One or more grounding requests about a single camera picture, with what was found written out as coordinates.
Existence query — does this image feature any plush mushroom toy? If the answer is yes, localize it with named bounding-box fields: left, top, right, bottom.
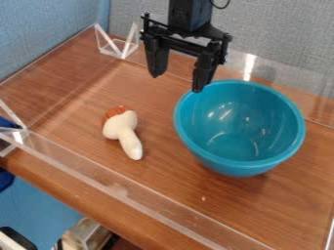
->
left=101, top=105, right=142, bottom=160

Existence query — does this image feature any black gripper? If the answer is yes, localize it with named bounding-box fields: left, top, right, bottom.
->
left=140, top=12, right=232, bottom=93

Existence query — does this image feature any metal table frame part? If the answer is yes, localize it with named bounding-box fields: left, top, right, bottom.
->
left=50, top=218, right=110, bottom=250

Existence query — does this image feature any clear acrylic barrier wall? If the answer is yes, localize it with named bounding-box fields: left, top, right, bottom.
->
left=0, top=29, right=334, bottom=250

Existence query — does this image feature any blue plastic bowl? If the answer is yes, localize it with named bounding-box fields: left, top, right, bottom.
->
left=173, top=79, right=305, bottom=177

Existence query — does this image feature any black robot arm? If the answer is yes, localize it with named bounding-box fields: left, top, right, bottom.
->
left=138, top=0, right=232, bottom=93

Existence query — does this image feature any clear acrylic corner bracket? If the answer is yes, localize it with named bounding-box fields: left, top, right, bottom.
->
left=93, top=23, right=138, bottom=60

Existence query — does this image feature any black device under table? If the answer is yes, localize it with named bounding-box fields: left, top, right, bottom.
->
left=0, top=227, right=37, bottom=250

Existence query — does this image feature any blue cloth object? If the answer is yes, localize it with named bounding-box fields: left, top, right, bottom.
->
left=0, top=115, right=21, bottom=193

